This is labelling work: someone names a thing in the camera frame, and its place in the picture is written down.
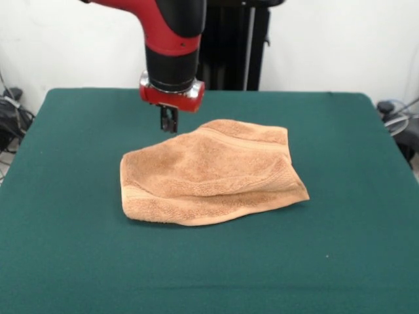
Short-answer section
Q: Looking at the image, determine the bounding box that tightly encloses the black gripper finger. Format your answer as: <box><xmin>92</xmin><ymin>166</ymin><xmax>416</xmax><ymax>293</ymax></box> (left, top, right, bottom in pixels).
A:
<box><xmin>169</xmin><ymin>109</ymin><xmax>180</xmax><ymax>134</ymax></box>
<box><xmin>159</xmin><ymin>106</ymin><xmax>172</xmax><ymax>131</ymax></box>

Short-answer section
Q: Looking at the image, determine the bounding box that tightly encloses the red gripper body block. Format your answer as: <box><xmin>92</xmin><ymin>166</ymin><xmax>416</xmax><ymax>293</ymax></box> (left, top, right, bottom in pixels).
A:
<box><xmin>139</xmin><ymin>70</ymin><xmax>206</xmax><ymax>114</ymax></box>

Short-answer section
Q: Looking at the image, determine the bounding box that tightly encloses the orange terry towel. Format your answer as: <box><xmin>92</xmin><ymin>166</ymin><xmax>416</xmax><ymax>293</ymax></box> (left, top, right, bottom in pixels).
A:
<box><xmin>119</xmin><ymin>119</ymin><xmax>310</xmax><ymax>227</ymax></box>

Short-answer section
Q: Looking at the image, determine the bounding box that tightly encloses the dark green table cloth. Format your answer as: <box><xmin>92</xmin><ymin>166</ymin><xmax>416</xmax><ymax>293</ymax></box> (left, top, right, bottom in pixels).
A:
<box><xmin>0</xmin><ymin>87</ymin><xmax>419</xmax><ymax>314</ymax></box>

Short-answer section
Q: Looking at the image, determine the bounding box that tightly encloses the black equipment block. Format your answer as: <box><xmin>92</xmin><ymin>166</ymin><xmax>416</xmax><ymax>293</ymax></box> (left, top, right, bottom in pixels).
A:
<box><xmin>391</xmin><ymin>122</ymin><xmax>419</xmax><ymax>171</ymax></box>

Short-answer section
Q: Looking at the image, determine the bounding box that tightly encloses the black robot pedestal frame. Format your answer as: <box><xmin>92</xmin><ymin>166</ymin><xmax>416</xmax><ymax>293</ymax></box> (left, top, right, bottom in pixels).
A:
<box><xmin>196</xmin><ymin>0</ymin><xmax>285</xmax><ymax>92</ymax></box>

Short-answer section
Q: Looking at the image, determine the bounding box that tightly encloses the black cable bundle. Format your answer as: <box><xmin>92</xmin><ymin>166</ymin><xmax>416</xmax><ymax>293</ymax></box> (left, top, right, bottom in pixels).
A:
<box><xmin>0</xmin><ymin>97</ymin><xmax>36</xmax><ymax>154</ymax></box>

